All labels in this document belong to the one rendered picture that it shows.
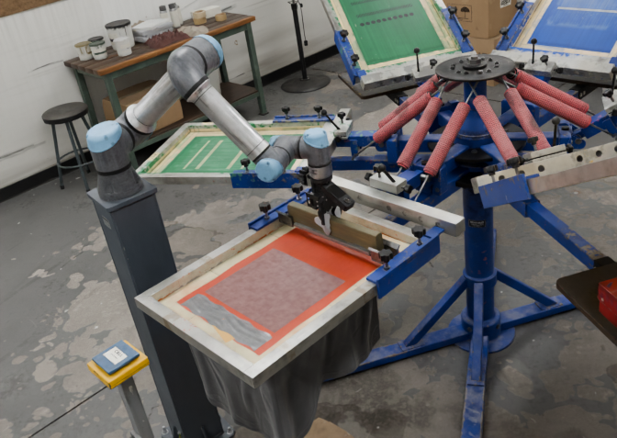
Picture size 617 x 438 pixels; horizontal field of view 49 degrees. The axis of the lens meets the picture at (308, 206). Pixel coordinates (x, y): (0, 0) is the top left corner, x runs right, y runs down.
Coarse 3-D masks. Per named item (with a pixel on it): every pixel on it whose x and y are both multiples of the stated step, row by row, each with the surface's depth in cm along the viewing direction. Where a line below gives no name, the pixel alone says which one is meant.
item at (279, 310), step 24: (312, 264) 219; (336, 264) 217; (360, 264) 215; (288, 288) 210; (312, 288) 208; (336, 288) 206; (240, 312) 202; (264, 312) 201; (288, 312) 199; (312, 312) 197
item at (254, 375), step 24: (360, 216) 235; (240, 240) 233; (408, 240) 221; (192, 264) 223; (216, 264) 226; (168, 288) 215; (360, 288) 198; (168, 312) 202; (336, 312) 190; (192, 336) 190; (312, 336) 185; (216, 360) 184; (240, 360) 179; (264, 360) 177; (288, 360) 180
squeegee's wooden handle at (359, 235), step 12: (288, 204) 235; (300, 204) 234; (300, 216) 233; (312, 216) 227; (312, 228) 231; (336, 228) 221; (348, 228) 216; (360, 228) 214; (348, 240) 219; (360, 240) 214; (372, 240) 210
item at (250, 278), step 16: (288, 240) 235; (304, 240) 233; (320, 240) 232; (256, 256) 228; (272, 256) 227; (288, 256) 225; (304, 256) 224; (224, 272) 223; (240, 272) 221; (256, 272) 220; (272, 272) 219; (288, 272) 217; (208, 288) 216; (224, 288) 214; (240, 288) 213; (256, 288) 212; (224, 304) 207; (240, 304) 206
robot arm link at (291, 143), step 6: (276, 138) 214; (282, 138) 213; (288, 138) 212; (294, 138) 212; (300, 138) 211; (270, 144) 214; (276, 144) 209; (282, 144) 209; (288, 144) 210; (294, 144) 211; (288, 150) 208; (294, 150) 211; (294, 156) 212; (300, 156) 214
